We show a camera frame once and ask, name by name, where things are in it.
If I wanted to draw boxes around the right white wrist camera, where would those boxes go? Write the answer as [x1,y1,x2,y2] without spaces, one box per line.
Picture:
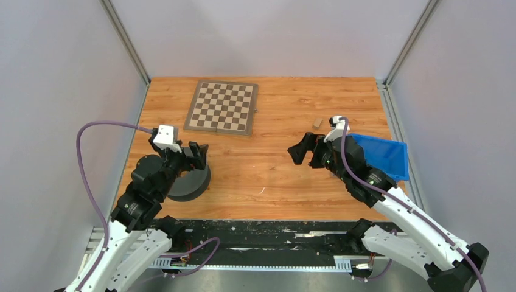
[324,115,350,142]

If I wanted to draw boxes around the small wooden block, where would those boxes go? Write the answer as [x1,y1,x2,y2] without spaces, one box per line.
[312,118,323,130]

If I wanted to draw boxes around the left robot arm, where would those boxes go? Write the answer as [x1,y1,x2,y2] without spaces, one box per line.
[64,142,209,291]

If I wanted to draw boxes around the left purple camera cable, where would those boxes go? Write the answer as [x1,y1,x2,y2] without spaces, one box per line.
[75,121,156,292]

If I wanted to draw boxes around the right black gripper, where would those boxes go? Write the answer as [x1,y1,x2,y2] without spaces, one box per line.
[287,133,349,184]

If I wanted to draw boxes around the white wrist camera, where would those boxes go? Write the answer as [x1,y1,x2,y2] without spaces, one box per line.
[152,125,183,153]
[324,115,350,142]

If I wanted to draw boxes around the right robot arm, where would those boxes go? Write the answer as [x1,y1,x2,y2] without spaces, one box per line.
[288,132,489,291]

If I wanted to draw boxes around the blue plastic bin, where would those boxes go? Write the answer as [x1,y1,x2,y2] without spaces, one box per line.
[350,133,409,182]

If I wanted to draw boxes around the left aluminium frame post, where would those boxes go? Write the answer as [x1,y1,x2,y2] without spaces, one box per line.
[99,0,151,87]

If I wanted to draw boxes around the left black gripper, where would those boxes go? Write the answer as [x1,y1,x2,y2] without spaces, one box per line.
[150,136,208,199]

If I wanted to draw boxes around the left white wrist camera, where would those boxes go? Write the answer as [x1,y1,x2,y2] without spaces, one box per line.
[152,125,183,153]

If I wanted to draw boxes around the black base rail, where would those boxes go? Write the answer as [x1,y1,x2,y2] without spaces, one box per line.
[151,220,386,272]

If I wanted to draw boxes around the wooden chessboard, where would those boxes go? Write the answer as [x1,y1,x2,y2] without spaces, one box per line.
[184,80,259,136]

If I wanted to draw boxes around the right aluminium frame post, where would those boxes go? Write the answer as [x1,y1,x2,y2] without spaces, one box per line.
[383,0,441,87]

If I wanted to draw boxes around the aluminium frame post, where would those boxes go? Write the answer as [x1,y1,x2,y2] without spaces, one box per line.
[383,0,441,87]
[99,0,151,87]

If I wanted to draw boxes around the dark grey cable spool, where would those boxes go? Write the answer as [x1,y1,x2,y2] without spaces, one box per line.
[167,165,211,202]

